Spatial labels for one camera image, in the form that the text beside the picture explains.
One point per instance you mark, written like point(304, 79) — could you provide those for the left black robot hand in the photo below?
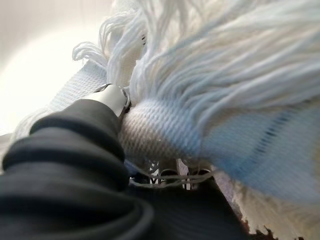
point(75, 187)

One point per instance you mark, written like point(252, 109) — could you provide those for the white fringed cushion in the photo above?
point(212, 87)

